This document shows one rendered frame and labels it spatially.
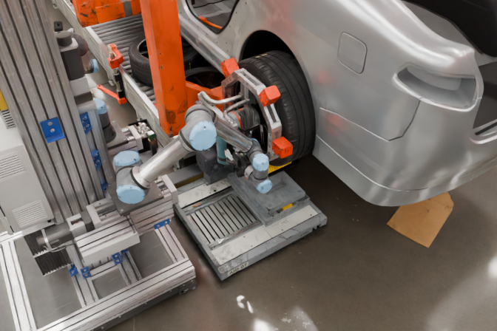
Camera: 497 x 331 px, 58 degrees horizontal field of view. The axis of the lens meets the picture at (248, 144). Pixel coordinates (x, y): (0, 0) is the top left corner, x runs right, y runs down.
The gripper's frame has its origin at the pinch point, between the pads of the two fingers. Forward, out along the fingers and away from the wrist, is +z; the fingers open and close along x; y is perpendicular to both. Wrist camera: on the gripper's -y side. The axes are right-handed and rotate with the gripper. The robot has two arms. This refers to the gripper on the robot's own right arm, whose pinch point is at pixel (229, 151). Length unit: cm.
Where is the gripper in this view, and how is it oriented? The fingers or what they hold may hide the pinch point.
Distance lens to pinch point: 242.9
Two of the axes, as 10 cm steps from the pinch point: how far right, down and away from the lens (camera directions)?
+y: 0.0, -7.6, -6.5
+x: -8.4, 3.5, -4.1
